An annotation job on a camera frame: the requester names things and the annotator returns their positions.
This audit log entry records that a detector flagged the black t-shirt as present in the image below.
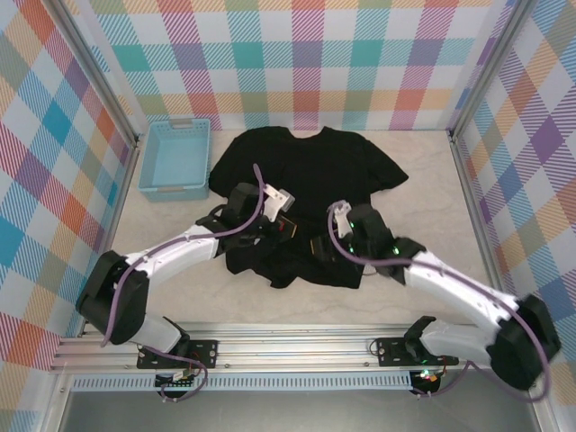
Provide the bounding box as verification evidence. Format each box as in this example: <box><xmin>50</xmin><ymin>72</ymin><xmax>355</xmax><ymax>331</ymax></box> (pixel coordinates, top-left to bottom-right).
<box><xmin>209</xmin><ymin>127</ymin><xmax>410</xmax><ymax>290</ymax></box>

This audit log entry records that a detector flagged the light blue plastic basket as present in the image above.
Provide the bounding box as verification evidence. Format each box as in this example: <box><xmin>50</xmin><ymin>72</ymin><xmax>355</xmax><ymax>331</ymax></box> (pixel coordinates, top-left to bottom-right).
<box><xmin>137</xmin><ymin>118</ymin><xmax>212</xmax><ymax>203</ymax></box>

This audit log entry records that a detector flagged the black controller board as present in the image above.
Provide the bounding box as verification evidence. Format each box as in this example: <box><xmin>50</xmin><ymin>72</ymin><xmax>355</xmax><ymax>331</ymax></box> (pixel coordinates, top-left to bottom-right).
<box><xmin>154</xmin><ymin>369</ymin><xmax>202</xmax><ymax>392</ymax></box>
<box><xmin>408</xmin><ymin>367</ymin><xmax>441</xmax><ymax>395</ymax></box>

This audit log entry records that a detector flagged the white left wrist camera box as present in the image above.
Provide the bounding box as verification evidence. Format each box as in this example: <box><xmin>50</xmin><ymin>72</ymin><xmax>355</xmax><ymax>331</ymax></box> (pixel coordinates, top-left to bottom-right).
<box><xmin>264</xmin><ymin>183</ymin><xmax>294</xmax><ymax>222</ymax></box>

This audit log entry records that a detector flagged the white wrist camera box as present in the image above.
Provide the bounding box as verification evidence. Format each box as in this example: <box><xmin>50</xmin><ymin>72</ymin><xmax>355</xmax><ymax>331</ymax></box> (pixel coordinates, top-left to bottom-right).
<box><xmin>331</xmin><ymin>201</ymin><xmax>353</xmax><ymax>239</ymax></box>
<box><xmin>264</xmin><ymin>183</ymin><xmax>294</xmax><ymax>222</ymax></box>

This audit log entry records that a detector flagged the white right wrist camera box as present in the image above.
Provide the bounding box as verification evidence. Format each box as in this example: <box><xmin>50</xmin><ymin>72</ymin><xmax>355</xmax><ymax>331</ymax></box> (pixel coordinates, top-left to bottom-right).
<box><xmin>331</xmin><ymin>201</ymin><xmax>353</xmax><ymax>239</ymax></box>

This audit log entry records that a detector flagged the aluminium frame bar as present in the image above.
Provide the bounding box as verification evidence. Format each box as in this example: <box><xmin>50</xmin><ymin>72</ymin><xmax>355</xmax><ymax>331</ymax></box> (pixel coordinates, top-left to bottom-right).
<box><xmin>446</xmin><ymin>0</ymin><xmax>540</xmax><ymax>141</ymax></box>
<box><xmin>448</xmin><ymin>129</ymin><xmax>508</xmax><ymax>301</ymax></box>
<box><xmin>96</xmin><ymin>133</ymin><xmax>144</xmax><ymax>271</ymax></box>
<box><xmin>524</xmin><ymin>386</ymin><xmax>563</xmax><ymax>432</ymax></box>
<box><xmin>38</xmin><ymin>373</ymin><xmax>76</xmax><ymax>432</ymax></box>
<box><xmin>52</xmin><ymin>0</ymin><xmax>141</xmax><ymax>146</ymax></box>

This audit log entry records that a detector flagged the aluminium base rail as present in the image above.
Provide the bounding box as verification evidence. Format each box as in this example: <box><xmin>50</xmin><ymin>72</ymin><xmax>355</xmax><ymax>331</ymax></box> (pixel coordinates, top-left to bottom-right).
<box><xmin>49</xmin><ymin>319</ymin><xmax>496</xmax><ymax>373</ymax></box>

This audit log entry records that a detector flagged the white slotted cable duct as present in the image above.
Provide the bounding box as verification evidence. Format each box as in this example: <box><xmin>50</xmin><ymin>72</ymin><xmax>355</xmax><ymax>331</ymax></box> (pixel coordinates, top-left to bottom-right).
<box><xmin>71</xmin><ymin>371</ymin><xmax>413</xmax><ymax>392</ymax></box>

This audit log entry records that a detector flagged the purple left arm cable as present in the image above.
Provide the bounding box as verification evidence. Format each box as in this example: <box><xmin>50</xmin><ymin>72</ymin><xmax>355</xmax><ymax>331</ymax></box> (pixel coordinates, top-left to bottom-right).
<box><xmin>99</xmin><ymin>163</ymin><xmax>271</xmax><ymax>403</ymax></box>

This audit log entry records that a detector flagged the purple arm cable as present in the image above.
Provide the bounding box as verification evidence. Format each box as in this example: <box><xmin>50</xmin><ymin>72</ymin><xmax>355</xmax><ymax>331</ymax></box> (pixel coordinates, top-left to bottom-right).
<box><xmin>326</xmin><ymin>204</ymin><xmax>554</xmax><ymax>403</ymax></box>
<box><xmin>99</xmin><ymin>163</ymin><xmax>271</xmax><ymax>403</ymax></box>

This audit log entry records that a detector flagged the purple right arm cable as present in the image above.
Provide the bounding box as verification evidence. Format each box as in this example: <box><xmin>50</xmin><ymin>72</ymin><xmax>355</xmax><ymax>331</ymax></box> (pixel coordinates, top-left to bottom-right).
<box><xmin>326</xmin><ymin>204</ymin><xmax>554</xmax><ymax>403</ymax></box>

